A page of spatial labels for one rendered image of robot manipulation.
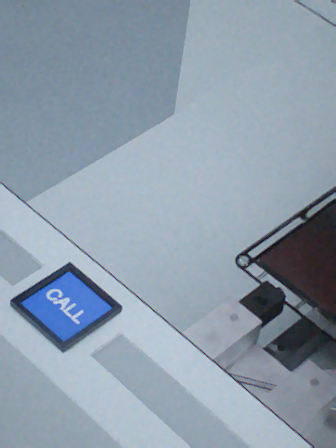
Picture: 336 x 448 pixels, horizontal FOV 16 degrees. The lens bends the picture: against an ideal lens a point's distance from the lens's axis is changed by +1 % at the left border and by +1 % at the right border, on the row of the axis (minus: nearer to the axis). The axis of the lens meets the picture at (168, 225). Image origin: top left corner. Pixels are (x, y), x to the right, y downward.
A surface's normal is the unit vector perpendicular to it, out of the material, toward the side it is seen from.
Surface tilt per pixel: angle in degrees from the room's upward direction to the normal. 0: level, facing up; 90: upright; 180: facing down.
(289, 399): 0
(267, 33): 90
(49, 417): 90
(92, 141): 0
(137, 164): 0
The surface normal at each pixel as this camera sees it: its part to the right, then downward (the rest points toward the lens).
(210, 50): -0.70, 0.46
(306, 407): 0.11, -0.69
